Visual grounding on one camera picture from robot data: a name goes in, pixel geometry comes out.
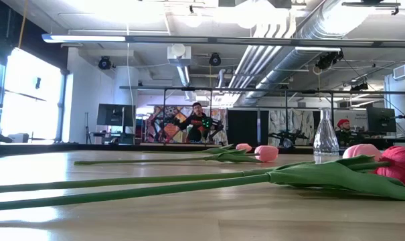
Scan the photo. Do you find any black background rig frame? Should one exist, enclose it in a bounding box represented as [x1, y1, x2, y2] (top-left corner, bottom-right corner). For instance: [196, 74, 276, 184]
[118, 85, 405, 147]

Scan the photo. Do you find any black partition panel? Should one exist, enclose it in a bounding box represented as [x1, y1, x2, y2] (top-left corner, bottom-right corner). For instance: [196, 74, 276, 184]
[227, 109, 270, 147]

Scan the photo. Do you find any colourful wall mural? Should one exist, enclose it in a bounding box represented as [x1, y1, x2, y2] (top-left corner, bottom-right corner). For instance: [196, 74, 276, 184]
[145, 105, 228, 145]

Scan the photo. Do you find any red artificial tulip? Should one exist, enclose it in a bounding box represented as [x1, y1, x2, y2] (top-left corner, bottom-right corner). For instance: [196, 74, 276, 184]
[0, 145, 405, 212]

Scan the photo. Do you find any thin yellow cable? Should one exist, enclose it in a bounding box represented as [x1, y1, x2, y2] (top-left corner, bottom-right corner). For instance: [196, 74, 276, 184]
[17, 0, 26, 50]

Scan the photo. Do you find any pink artificial tulip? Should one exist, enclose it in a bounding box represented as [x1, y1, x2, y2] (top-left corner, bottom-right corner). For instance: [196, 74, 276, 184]
[0, 143, 384, 195]
[74, 145, 279, 166]
[143, 143, 253, 155]

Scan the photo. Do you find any black track light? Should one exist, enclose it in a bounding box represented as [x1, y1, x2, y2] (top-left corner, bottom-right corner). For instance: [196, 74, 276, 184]
[315, 50, 344, 71]

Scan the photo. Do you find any silver air duct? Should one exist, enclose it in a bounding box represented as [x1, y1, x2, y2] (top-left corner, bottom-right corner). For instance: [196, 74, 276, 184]
[242, 0, 370, 108]

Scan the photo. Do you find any black ceiling spotlight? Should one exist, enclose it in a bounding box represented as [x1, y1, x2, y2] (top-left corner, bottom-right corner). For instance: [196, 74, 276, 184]
[97, 56, 112, 70]
[208, 52, 222, 67]

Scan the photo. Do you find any white wall unit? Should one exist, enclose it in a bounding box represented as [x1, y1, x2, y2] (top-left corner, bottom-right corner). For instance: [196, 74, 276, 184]
[392, 63, 405, 81]

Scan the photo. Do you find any person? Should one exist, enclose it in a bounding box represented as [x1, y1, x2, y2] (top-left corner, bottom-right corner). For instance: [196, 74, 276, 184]
[180, 102, 220, 144]
[334, 118, 367, 147]

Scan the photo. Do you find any overhead light bar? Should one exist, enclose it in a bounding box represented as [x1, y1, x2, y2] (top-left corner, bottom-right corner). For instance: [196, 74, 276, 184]
[41, 32, 405, 48]

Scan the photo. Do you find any clear glass vase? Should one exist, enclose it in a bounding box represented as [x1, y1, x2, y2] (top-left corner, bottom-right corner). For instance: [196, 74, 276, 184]
[313, 106, 340, 157]

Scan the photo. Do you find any white ceiling unit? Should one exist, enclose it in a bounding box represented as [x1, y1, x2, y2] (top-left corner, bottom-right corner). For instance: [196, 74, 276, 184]
[167, 43, 192, 67]

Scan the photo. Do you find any black monitor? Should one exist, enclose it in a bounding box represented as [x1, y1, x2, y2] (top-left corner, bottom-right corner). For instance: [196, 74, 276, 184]
[96, 102, 136, 127]
[366, 106, 398, 133]

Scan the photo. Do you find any white ceiling pipe bundle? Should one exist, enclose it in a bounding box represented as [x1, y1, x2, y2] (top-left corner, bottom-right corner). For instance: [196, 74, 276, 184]
[218, 13, 299, 101]

